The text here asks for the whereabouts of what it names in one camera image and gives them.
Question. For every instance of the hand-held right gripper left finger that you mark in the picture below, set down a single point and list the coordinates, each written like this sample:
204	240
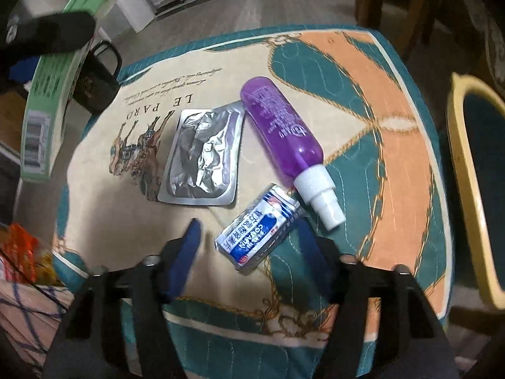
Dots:
189	244

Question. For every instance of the black mug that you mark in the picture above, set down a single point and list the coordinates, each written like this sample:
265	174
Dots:
94	83

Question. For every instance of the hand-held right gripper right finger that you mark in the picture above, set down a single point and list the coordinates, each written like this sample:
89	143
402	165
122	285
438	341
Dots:
309	252

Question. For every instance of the wooden chair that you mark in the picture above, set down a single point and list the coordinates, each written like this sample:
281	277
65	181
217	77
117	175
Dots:
394	4

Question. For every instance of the purple spray bottle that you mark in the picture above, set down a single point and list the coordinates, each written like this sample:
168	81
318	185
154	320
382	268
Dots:
276	122

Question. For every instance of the green cardboard box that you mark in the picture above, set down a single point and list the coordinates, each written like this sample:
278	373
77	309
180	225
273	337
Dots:
47	83

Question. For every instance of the orange snack packet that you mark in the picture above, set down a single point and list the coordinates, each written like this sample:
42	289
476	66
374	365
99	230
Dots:
19	244

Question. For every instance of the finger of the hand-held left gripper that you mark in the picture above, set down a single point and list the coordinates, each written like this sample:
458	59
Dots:
63	31

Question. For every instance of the silver blister pack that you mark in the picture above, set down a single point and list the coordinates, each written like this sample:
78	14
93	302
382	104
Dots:
201	158

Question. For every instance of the person's plaid clothing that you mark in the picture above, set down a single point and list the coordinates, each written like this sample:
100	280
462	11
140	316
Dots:
27	316

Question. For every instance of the yellow-rimmed trash bin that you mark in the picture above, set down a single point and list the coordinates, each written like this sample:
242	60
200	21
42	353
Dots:
489	166

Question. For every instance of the blue and white crushed carton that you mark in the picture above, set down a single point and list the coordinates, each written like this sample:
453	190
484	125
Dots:
256	233

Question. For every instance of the printed teal and cream mat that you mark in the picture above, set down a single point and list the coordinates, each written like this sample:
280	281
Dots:
355	87

